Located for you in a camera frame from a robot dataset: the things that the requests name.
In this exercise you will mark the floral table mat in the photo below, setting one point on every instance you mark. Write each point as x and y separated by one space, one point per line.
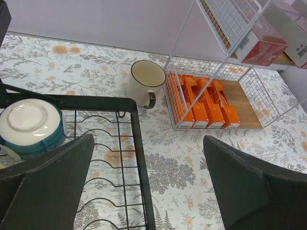
181 188

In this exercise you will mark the black wire dish rack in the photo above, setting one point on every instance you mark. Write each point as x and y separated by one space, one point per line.
10 94

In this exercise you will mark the red 3D toothpaste box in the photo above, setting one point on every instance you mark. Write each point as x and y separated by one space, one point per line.
292 26
262 45

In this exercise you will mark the cream enamel mug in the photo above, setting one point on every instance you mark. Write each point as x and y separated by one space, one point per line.
145 81

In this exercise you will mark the white wire wooden shelf rack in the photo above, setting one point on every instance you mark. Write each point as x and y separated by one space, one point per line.
230 21

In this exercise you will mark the orange toothpaste box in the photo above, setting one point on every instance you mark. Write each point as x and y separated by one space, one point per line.
229 113
178 103
216 119
198 109

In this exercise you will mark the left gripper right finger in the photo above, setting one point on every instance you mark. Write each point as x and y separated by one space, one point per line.
253 194

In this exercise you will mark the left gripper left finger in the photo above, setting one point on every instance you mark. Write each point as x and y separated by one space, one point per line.
43 193

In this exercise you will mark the small white teal bowl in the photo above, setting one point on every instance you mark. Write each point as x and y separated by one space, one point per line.
31 127

